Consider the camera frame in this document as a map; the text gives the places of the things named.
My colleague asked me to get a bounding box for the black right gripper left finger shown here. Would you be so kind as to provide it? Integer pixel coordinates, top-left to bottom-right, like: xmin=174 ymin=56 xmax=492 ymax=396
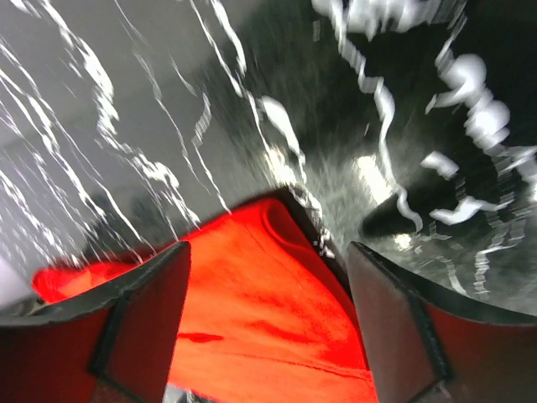
xmin=1 ymin=243 xmax=190 ymax=402

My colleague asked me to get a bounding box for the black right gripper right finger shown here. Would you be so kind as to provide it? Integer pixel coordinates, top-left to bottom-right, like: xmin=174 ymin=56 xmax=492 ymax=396
xmin=347 ymin=242 xmax=536 ymax=403

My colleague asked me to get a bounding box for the red t shirt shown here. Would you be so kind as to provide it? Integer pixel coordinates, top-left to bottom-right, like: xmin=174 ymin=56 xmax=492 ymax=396
xmin=31 ymin=196 xmax=377 ymax=403

